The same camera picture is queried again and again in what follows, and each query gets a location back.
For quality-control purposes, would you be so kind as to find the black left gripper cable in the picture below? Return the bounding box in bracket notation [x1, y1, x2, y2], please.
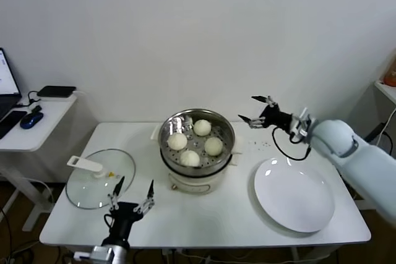
[103, 213, 116, 231]

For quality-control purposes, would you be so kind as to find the glass lid with white handle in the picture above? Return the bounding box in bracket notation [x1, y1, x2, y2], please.
[64, 148, 136, 210]

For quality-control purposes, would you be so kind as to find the black laptop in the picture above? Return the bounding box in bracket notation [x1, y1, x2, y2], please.
[0, 47, 22, 122]

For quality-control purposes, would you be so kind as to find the stainless steel steamer basket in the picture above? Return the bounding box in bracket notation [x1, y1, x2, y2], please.
[150, 108, 244, 171]

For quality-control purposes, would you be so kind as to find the blue computer mouse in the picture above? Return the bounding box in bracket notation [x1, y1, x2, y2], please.
[19, 111, 43, 130]

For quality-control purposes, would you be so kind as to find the orange object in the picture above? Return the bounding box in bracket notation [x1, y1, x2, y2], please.
[383, 59, 396, 87]

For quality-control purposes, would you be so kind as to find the white shelf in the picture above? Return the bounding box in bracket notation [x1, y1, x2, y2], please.
[373, 80, 396, 106]

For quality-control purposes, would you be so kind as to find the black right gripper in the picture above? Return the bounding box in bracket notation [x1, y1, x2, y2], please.
[237, 94, 293, 132]

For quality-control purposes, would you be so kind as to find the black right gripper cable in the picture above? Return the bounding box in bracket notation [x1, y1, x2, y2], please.
[272, 126, 312, 161]

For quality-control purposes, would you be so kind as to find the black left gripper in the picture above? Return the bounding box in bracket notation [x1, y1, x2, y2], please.
[106, 176, 155, 242]

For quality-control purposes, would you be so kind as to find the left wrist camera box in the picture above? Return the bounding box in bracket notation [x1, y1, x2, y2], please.
[73, 245, 114, 264]

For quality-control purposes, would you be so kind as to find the white electric cooker base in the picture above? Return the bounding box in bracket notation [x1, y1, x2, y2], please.
[160, 149, 239, 195]

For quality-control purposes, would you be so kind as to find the black flat hard drive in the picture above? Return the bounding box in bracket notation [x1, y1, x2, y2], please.
[36, 85, 77, 99]

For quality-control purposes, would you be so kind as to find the black hanging cable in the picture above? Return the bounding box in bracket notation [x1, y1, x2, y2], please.
[364, 121, 394, 147]

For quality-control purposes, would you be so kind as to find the large white plate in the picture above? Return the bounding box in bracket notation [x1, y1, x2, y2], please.
[253, 156, 336, 233]

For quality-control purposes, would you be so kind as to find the black usb cable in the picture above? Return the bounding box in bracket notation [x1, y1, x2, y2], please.
[27, 90, 43, 114]

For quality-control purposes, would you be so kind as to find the white side desk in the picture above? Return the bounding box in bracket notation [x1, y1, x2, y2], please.
[0, 92, 78, 232]

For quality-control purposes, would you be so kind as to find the black smartphone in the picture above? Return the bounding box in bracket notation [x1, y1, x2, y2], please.
[0, 110, 28, 140]

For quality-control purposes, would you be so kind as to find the white steamed baozi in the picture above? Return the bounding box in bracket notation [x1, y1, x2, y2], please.
[193, 119, 212, 137]
[204, 137, 225, 156]
[167, 132, 188, 151]
[179, 150, 201, 168]

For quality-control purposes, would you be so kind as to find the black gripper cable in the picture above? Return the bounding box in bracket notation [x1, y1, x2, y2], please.
[272, 126, 312, 161]
[103, 213, 116, 231]

